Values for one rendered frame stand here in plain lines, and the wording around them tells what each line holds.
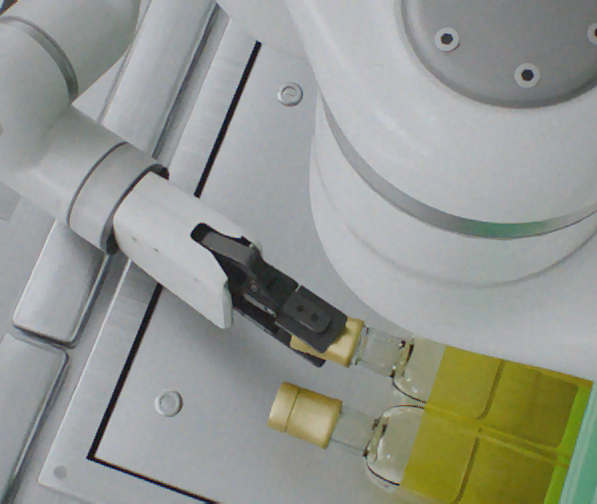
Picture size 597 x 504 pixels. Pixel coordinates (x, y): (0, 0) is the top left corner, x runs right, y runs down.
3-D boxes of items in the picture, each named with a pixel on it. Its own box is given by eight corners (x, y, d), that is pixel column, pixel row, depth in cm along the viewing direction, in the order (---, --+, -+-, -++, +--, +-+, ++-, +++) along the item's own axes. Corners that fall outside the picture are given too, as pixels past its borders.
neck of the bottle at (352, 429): (373, 421, 88) (308, 398, 89) (377, 412, 86) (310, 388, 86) (359, 461, 88) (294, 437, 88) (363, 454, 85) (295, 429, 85)
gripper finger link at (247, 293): (194, 266, 88) (249, 313, 90) (222, 268, 84) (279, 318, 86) (218, 234, 88) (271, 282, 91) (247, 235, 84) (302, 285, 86)
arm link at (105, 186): (78, 249, 95) (108, 270, 95) (61, 208, 87) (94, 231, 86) (139, 173, 97) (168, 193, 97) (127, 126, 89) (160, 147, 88)
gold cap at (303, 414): (338, 416, 84) (276, 393, 85) (323, 459, 86) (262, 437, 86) (346, 392, 88) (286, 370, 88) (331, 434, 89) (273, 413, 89)
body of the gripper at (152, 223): (98, 263, 95) (221, 347, 93) (81, 217, 85) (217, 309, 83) (159, 186, 97) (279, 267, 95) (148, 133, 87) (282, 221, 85)
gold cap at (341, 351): (363, 328, 90) (305, 307, 91) (367, 314, 87) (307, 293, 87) (347, 373, 89) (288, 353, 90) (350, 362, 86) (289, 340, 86)
